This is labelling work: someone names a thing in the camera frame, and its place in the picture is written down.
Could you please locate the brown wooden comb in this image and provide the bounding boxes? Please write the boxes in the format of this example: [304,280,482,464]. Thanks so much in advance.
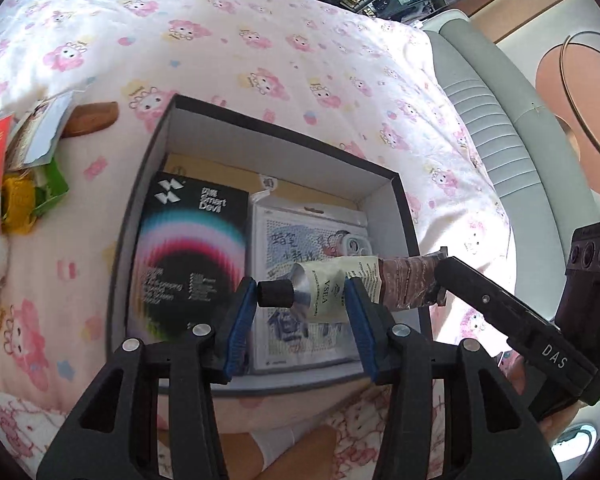
[62,101,120,139]

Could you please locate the round wall mirror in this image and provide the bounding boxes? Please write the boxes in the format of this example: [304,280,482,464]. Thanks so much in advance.
[535,30,600,196]

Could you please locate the white photo paper packet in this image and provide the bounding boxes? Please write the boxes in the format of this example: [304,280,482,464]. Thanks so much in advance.
[10,91,76,168]

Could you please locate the clear cartoon print packet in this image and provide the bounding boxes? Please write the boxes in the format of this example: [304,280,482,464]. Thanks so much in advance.
[247,192,376,375]

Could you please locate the pink printed blanket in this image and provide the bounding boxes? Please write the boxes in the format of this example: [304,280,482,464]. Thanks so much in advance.
[0,0,516,461]

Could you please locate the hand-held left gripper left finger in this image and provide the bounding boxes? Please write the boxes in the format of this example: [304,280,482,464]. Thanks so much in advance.
[36,276,258,480]

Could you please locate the person's leg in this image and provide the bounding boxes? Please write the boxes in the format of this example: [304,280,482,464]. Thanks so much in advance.
[220,422,336,480]

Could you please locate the yellow packet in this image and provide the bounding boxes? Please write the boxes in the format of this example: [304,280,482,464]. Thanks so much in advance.
[0,170,43,236]

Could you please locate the black rainbow print packet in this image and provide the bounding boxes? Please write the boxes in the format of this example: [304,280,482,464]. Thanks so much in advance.
[126,172,251,343]

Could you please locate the green packet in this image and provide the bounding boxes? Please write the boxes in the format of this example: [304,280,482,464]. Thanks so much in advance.
[32,157,71,216]

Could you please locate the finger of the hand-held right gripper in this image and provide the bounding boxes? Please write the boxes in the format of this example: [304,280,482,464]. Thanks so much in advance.
[432,246,600,407]

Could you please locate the black cardboard box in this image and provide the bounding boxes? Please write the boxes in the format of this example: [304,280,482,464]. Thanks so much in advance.
[105,94,433,400]

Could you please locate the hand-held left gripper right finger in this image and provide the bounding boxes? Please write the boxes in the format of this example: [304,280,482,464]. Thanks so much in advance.
[344,276,563,480]

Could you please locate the cream hand cream tube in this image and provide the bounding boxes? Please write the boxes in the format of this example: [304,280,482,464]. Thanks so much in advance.
[257,255,448,323]

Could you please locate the person's right hand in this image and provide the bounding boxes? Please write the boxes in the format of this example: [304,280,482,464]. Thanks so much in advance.
[500,350,586,448]

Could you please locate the grey padded headboard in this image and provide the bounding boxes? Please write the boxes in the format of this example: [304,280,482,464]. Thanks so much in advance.
[422,15,600,241]

